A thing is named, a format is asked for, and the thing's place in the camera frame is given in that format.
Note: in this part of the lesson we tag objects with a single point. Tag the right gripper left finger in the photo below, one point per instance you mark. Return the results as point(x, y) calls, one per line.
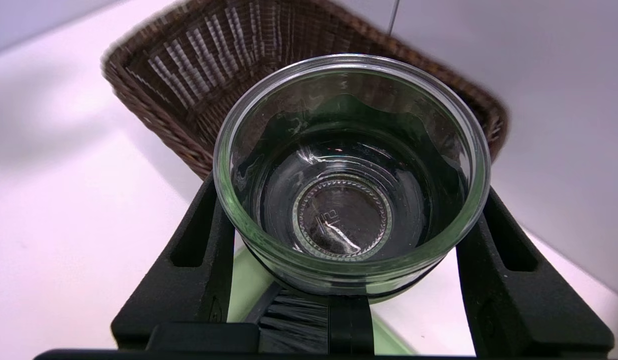
point(189, 295)

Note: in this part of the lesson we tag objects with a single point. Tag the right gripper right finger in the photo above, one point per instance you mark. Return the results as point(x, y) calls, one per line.
point(529, 310)

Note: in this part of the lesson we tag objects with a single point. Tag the glass cup with black holder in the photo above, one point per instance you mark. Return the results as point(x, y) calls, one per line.
point(344, 220)

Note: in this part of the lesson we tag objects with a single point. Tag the dark brown wicker basket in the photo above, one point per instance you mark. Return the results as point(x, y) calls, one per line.
point(189, 75)

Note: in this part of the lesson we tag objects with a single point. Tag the light green plastic tray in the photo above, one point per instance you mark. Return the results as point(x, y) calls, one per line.
point(244, 295)

